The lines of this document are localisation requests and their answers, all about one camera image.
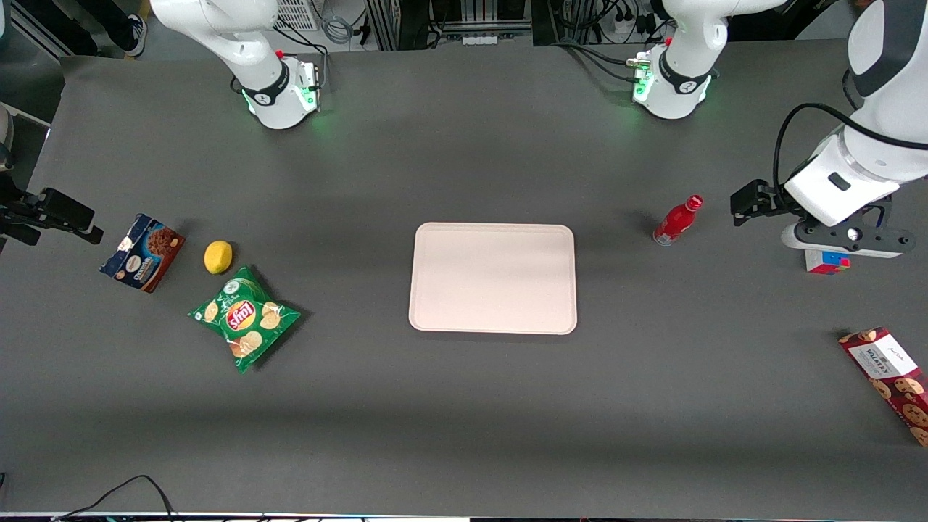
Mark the red cookie box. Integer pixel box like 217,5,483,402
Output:
839,327,928,448

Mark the blue chocolate cookie box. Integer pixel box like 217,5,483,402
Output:
99,212,186,294

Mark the beige plastic tray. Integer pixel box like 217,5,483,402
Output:
408,222,579,336

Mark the white vented box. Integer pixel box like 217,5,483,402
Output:
274,0,321,32

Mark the Rubik's cube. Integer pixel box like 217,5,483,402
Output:
805,249,851,275

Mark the red bottle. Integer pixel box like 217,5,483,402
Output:
652,194,705,247

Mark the yellow lemon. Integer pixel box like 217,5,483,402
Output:
204,240,233,276

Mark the person's dark trouser leg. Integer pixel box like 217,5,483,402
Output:
14,0,138,56

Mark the dark sneaker white sole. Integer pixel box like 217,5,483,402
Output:
125,13,149,58

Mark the green Lay's chip bag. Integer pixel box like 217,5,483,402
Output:
188,265,302,375

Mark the power strip with plugs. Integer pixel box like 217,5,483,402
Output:
613,6,657,37

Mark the black equipment rack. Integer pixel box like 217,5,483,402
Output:
365,0,653,51

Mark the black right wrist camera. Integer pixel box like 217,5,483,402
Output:
20,187,104,245

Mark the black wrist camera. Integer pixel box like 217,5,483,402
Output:
20,187,104,245
730,179,792,227

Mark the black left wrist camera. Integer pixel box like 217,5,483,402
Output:
730,179,792,227

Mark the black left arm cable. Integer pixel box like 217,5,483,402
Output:
771,103,928,211

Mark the thin black table cable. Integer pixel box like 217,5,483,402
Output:
51,474,179,522

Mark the black left base cable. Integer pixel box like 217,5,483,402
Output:
551,38,642,84

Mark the black base cable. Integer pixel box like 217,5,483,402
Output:
551,38,642,84
274,25,331,91

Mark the black right base cable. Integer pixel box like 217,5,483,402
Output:
274,25,331,91

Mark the grey coiled cable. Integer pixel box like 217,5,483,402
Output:
321,0,357,46

